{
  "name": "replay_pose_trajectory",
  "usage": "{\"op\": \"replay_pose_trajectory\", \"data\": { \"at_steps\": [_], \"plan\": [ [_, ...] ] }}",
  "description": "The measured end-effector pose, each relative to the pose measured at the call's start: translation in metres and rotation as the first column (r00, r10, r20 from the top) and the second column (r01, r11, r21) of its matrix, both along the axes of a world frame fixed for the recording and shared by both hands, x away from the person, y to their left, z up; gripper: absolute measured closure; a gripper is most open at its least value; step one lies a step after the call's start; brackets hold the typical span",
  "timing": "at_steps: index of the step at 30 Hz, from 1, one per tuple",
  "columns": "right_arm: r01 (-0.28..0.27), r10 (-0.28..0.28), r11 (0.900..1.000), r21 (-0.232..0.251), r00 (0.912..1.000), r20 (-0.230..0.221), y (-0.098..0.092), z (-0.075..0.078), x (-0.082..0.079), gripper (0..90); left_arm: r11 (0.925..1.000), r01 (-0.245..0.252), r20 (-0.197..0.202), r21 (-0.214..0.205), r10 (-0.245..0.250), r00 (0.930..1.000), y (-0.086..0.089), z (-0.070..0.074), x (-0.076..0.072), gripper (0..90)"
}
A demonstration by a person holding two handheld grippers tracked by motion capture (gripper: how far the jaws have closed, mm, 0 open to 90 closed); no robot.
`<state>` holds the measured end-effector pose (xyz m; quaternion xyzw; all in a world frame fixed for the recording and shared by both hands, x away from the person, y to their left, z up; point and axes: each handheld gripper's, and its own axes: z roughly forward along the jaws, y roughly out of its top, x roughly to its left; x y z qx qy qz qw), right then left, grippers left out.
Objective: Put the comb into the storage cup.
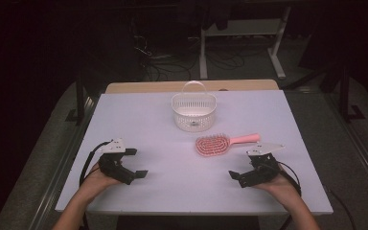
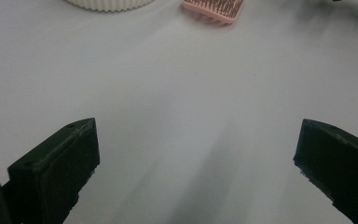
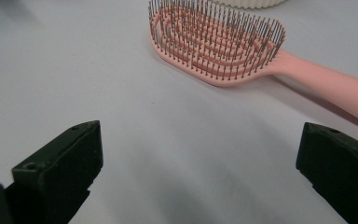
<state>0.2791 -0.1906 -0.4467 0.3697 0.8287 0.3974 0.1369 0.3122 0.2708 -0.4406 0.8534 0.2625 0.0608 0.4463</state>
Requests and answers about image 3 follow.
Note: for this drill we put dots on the pink hairbrush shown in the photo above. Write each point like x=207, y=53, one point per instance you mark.
x=320, y=76

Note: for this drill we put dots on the white plastic basket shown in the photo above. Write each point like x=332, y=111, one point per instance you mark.
x=248, y=3

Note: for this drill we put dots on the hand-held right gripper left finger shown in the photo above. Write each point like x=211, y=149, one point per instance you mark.
x=62, y=168

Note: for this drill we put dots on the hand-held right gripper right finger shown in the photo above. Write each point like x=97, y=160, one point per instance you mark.
x=345, y=168

